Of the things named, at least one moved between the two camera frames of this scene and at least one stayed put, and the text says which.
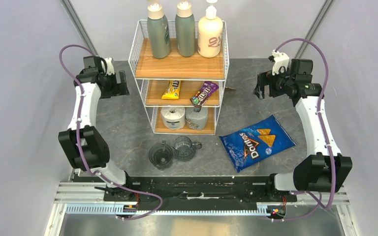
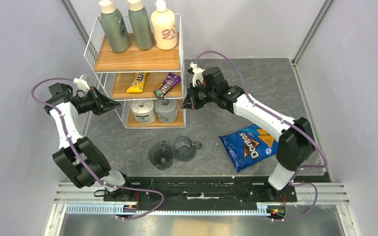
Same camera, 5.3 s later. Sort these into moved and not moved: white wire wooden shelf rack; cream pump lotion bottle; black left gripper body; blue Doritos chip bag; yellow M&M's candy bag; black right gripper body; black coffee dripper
Moved: yellow M&M's candy bag; white wire wooden shelf rack; black left gripper body; black right gripper body; cream pump lotion bottle
Not moved: blue Doritos chip bag; black coffee dripper
